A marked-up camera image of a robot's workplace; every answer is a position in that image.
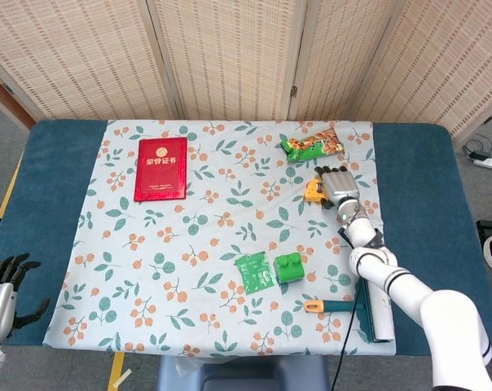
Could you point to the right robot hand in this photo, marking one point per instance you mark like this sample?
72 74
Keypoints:
339 185

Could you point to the yellow tape measure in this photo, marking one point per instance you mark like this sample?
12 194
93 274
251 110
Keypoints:
311 192

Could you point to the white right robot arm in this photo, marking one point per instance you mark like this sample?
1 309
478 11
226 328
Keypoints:
445 309

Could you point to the green snack bag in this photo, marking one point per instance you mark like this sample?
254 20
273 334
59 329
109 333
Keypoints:
311 146

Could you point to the green toy building brick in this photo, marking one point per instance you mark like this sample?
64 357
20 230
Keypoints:
290 271

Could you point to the brass screen hinge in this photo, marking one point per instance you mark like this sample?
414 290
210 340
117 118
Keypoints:
294 91

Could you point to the teal lint roller orange tip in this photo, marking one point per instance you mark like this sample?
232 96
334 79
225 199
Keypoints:
335 305

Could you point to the green tea sachet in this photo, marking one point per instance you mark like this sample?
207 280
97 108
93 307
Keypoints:
254 273

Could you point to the blue padded table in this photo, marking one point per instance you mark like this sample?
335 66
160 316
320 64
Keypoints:
38 183

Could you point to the white power strip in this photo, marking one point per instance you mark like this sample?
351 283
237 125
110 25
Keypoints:
490 163

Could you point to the floral printed tablecloth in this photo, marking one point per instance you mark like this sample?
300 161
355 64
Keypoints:
189 244

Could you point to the woven folding screen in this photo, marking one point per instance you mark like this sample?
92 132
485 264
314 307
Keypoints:
229 61

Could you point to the red certificate book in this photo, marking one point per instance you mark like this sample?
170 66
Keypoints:
160 171

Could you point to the grey blue robot torso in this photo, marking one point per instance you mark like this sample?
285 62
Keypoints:
246 374

